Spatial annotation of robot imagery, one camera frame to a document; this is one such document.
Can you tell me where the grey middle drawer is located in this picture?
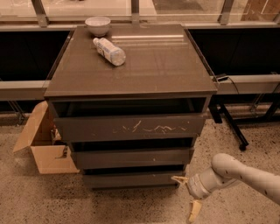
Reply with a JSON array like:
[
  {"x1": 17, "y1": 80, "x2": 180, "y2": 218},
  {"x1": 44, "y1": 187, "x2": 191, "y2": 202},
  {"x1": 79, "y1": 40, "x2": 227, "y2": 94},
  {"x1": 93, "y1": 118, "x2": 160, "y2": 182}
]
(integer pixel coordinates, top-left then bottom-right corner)
[{"x1": 72, "y1": 148, "x2": 194, "y2": 170}]

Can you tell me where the white ceramic bowl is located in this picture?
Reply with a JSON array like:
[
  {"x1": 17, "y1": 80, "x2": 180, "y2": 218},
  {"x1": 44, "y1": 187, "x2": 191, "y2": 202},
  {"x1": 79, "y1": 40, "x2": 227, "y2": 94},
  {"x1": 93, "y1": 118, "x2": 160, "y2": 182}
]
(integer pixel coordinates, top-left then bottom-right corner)
[{"x1": 85, "y1": 17, "x2": 111, "y2": 37}]

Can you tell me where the clear plastic water bottle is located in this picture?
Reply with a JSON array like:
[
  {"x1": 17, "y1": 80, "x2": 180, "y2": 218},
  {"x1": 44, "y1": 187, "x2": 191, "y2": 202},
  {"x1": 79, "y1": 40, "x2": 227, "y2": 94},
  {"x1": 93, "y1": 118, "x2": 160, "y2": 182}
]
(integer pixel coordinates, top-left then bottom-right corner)
[{"x1": 93, "y1": 38, "x2": 126, "y2": 67}]

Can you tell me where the grey bottom drawer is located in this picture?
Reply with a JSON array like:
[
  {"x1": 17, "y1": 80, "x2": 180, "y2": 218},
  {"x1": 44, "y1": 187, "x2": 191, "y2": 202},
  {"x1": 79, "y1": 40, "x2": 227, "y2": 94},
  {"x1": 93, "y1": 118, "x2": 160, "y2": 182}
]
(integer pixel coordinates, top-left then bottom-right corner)
[{"x1": 82, "y1": 171, "x2": 185, "y2": 189}]

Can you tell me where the open cardboard box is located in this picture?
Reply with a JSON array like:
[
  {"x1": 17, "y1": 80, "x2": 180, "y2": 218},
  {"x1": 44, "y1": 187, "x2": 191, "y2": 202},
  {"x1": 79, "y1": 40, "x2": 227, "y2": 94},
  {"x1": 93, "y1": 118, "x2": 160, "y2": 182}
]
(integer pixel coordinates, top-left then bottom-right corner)
[{"x1": 13, "y1": 101, "x2": 79, "y2": 174}]

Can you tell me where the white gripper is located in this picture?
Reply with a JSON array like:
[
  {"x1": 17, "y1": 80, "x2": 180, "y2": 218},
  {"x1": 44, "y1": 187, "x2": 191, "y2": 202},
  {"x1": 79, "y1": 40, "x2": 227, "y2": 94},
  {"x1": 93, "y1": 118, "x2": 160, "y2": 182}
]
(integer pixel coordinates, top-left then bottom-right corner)
[{"x1": 171, "y1": 167, "x2": 240, "y2": 223}]

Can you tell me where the black wheeled stand leg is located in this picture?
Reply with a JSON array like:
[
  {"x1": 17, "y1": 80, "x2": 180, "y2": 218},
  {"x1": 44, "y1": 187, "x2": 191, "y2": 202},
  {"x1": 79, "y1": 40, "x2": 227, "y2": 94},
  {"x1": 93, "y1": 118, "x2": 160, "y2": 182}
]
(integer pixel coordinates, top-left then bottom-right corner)
[{"x1": 208, "y1": 102, "x2": 249, "y2": 151}]

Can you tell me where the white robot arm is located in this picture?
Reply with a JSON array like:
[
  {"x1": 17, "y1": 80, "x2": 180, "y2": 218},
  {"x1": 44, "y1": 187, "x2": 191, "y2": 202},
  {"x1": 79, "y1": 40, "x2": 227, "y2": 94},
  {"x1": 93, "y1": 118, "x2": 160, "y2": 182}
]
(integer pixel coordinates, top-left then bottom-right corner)
[{"x1": 171, "y1": 153, "x2": 280, "y2": 223}]

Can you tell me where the small black device on ledge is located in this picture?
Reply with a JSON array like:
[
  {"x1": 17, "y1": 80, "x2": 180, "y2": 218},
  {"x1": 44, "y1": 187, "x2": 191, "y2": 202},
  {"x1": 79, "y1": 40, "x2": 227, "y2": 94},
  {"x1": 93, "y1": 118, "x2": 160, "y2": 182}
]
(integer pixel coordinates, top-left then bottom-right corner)
[{"x1": 216, "y1": 73, "x2": 228, "y2": 81}]

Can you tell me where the dark grey drawer cabinet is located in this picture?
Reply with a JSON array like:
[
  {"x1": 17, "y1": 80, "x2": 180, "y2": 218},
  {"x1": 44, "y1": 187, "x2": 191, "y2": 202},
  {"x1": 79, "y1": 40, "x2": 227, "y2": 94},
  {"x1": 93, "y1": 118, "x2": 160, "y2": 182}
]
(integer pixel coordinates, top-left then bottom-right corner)
[{"x1": 45, "y1": 24, "x2": 216, "y2": 177}]

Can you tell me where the black cable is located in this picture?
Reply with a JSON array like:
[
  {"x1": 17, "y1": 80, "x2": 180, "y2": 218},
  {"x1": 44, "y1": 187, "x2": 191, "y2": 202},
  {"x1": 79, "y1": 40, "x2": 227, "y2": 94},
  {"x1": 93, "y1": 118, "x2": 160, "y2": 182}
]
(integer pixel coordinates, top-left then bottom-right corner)
[{"x1": 212, "y1": 73, "x2": 240, "y2": 95}]

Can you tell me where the grey top drawer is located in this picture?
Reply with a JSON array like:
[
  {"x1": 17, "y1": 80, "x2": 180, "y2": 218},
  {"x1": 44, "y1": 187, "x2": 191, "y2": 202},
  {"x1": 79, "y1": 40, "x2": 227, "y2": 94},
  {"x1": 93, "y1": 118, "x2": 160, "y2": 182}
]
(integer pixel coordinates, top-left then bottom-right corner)
[{"x1": 54, "y1": 115, "x2": 205, "y2": 143}]

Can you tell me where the grey drawer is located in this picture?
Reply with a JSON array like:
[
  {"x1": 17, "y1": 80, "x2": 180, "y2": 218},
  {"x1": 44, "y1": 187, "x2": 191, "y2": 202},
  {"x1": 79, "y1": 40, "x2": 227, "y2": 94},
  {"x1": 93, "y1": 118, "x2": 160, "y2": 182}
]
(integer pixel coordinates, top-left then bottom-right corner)
[
  {"x1": 82, "y1": 171, "x2": 185, "y2": 189},
  {"x1": 54, "y1": 115, "x2": 205, "y2": 143},
  {"x1": 72, "y1": 148, "x2": 194, "y2": 170}
]

